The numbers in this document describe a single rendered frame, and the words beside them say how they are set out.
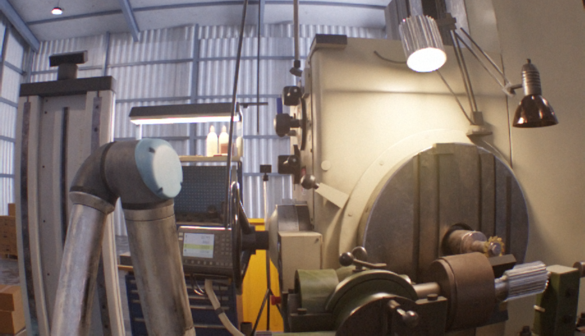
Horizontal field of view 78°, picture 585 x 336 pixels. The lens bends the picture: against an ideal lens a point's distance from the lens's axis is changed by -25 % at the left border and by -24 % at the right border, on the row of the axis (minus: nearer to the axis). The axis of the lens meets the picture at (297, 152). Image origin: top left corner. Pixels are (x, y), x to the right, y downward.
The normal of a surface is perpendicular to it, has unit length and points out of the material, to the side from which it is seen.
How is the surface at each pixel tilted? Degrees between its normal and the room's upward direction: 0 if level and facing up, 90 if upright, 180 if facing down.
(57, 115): 90
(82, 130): 90
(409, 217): 90
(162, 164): 82
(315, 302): 66
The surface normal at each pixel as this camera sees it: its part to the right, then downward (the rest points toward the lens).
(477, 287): 0.09, -0.37
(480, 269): 0.07, -0.74
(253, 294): 0.11, -0.08
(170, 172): 0.93, -0.18
